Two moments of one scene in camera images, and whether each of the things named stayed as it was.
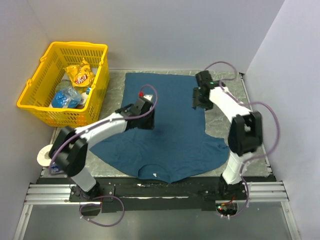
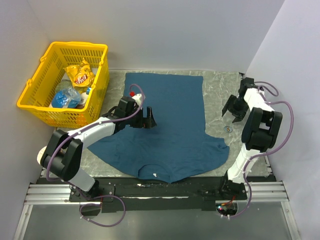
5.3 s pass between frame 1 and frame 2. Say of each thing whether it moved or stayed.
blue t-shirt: stayed
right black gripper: moved
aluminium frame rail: stayed
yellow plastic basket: stayed
